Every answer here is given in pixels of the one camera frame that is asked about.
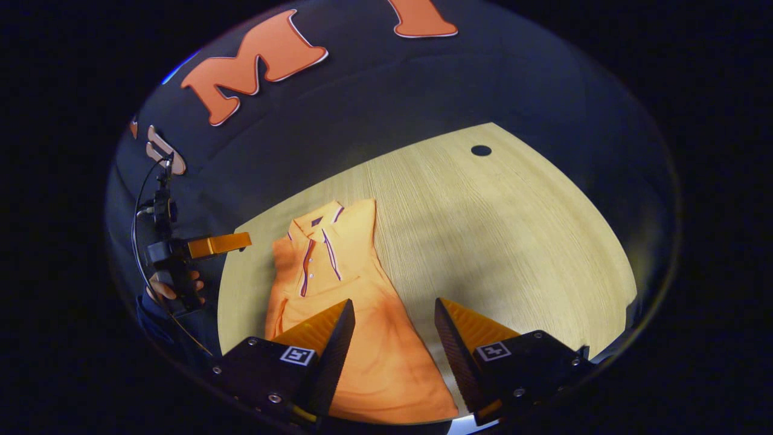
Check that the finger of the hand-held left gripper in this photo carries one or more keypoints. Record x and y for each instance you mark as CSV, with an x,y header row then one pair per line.
x,y
217,244

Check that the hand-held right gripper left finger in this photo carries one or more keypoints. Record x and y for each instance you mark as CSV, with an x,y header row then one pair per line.
x,y
338,356

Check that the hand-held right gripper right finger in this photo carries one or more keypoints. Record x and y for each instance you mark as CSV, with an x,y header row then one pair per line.
x,y
453,356

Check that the orange T-shirt with striped collar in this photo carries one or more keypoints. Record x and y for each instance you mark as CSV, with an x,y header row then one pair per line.
x,y
374,362

